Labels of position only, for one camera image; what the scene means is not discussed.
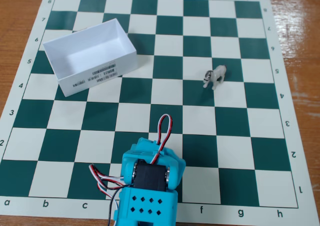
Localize white cardboard box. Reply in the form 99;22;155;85
42;18;138;98

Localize green white chessboard mat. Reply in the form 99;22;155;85
0;0;310;224

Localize looped red white black cable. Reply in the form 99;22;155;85
150;114;174;165

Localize red white black servo cable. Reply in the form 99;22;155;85
96;180;124;199
88;163;125;187

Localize thin black cable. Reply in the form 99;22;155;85
106;188;121;226

